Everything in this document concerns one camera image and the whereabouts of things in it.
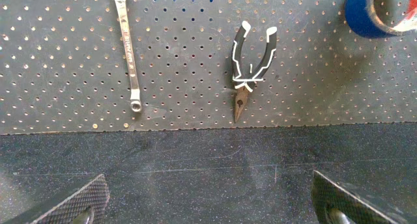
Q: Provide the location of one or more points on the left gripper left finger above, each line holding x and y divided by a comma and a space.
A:
84, 201

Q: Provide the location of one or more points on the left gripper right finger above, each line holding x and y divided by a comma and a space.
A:
339, 198

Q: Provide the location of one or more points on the black and white pliers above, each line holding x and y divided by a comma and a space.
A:
241, 103

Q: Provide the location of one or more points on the wrench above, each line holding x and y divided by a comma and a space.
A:
125, 35

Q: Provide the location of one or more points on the roll of blue tape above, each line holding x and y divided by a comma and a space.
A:
356, 15

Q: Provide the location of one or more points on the black pegboard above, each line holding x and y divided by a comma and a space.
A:
195, 54

